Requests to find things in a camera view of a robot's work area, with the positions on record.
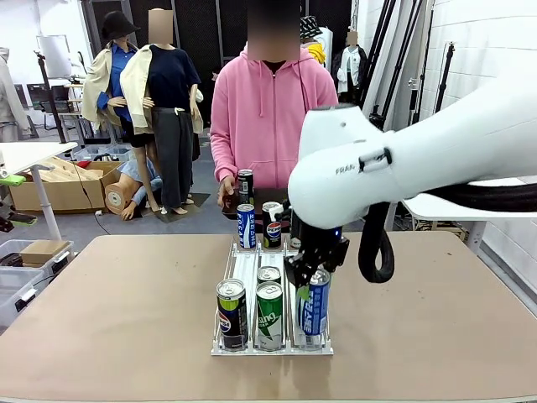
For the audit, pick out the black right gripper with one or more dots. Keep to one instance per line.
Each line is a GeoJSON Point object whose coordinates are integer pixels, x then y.
{"type": "Point", "coordinates": [323, 247]}

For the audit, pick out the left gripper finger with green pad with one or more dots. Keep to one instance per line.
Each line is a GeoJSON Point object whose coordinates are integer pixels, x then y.
{"type": "Point", "coordinates": [21, 219]}
{"type": "Point", "coordinates": [12, 180]}

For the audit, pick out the dark brown serving tray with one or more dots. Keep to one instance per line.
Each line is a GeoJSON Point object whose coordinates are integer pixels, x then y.
{"type": "Point", "coordinates": [268, 197]}

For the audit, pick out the black Pepsi can barcode side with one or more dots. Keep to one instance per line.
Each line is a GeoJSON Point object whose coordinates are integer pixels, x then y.
{"type": "Point", "coordinates": [246, 186]}

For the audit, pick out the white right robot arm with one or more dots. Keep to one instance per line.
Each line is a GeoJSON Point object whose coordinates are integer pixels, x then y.
{"type": "Point", "coordinates": [440, 147]}

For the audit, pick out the person's right forearm pink sleeve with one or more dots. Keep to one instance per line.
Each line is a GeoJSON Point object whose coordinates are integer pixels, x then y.
{"type": "Point", "coordinates": [222, 155]}

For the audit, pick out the person in pink hoodie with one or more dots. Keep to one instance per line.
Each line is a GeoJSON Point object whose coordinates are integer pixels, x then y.
{"type": "Point", "coordinates": [260, 126]}

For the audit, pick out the person's right hand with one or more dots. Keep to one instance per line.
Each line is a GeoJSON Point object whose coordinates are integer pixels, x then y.
{"type": "Point", "coordinates": [226, 189]}

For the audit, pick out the white desk with white leg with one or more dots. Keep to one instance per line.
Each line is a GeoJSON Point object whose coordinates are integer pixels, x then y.
{"type": "Point", "coordinates": [25, 153]}

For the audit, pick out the clear plastic storage bin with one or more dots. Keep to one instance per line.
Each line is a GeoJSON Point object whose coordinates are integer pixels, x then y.
{"type": "Point", "coordinates": [17, 285]}
{"type": "Point", "coordinates": [10, 247]}

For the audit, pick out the small brown cardboard box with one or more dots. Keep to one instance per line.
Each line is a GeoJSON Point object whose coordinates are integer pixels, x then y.
{"type": "Point", "coordinates": [44, 249]}

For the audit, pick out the green soda can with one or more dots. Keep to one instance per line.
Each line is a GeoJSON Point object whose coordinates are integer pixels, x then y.
{"type": "Point", "coordinates": [269, 319]}
{"type": "Point", "coordinates": [269, 275]}

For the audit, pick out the wooden pieces pile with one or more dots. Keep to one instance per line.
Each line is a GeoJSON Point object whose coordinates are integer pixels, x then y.
{"type": "Point", "coordinates": [58, 170]}

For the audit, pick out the large cardboard box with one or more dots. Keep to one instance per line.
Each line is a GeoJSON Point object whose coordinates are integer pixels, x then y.
{"type": "Point", "coordinates": [63, 195]}

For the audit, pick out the black Pepsi display can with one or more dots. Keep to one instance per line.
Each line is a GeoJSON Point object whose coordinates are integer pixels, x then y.
{"type": "Point", "coordinates": [272, 231]}

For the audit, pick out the white can dispenser rack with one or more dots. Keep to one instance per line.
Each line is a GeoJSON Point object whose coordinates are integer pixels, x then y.
{"type": "Point", "coordinates": [247, 260]}

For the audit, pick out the blue Pocari display can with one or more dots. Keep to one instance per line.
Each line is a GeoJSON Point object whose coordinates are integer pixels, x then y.
{"type": "Point", "coordinates": [246, 226]}

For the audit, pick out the mannequin grey hoodie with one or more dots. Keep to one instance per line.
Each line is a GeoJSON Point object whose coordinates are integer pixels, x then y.
{"type": "Point", "coordinates": [6, 92]}

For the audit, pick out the black tripod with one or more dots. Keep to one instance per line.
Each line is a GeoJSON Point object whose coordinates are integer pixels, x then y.
{"type": "Point", "coordinates": [48, 96]}

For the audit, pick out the lying mannequin torso blue clothes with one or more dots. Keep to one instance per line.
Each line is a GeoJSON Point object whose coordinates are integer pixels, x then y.
{"type": "Point", "coordinates": [126, 189]}

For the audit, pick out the white board on stand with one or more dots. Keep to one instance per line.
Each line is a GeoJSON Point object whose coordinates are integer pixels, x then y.
{"type": "Point", "coordinates": [54, 56]}

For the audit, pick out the large white table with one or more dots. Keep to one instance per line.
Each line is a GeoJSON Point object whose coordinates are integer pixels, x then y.
{"type": "Point", "coordinates": [440, 212]}

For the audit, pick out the mannequin black hat blue shirt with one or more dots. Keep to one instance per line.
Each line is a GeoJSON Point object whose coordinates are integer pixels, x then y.
{"type": "Point", "coordinates": [121, 63]}

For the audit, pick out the mannequin cream jacket navy shirt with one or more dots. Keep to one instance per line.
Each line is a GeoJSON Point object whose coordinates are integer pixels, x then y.
{"type": "Point", "coordinates": [168, 75]}

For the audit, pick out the mannequin white jacket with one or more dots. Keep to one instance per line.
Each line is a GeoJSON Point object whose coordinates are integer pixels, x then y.
{"type": "Point", "coordinates": [348, 63]}

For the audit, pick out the mannequin bucket hat yellow hoodie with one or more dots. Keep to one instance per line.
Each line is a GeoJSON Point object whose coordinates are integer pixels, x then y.
{"type": "Point", "coordinates": [315, 52]}

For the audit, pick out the black tripod pole bundle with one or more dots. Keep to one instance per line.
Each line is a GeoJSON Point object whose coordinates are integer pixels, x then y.
{"type": "Point", "coordinates": [377, 63]}

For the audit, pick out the black light stand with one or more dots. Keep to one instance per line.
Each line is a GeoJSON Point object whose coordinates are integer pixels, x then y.
{"type": "Point", "coordinates": [444, 75]}

